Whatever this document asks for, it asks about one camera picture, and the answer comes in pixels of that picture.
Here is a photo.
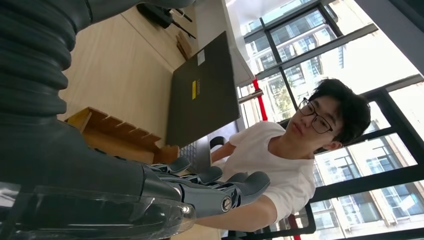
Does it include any silver stanchion pole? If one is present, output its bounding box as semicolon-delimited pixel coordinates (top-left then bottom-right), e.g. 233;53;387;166
237;88;265;105

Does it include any black remote controller with antennas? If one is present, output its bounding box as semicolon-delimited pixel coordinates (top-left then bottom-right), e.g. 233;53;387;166
136;2;197;40

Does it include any person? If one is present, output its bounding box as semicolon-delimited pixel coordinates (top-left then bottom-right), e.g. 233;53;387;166
195;77;372;233

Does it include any black window frame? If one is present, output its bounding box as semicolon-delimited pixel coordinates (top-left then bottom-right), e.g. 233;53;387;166
243;0;424;240

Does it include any brown wooden card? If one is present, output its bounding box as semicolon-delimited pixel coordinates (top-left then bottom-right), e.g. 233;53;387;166
175;31;191;54
178;39;193;61

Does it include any white counter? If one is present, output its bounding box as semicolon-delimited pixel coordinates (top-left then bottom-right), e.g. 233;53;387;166
193;0;256;88

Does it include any grey laptop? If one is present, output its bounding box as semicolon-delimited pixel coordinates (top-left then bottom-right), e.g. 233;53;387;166
165;30;242;174

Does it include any black office chair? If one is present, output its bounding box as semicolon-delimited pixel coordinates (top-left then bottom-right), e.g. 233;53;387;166
208;135;317;240

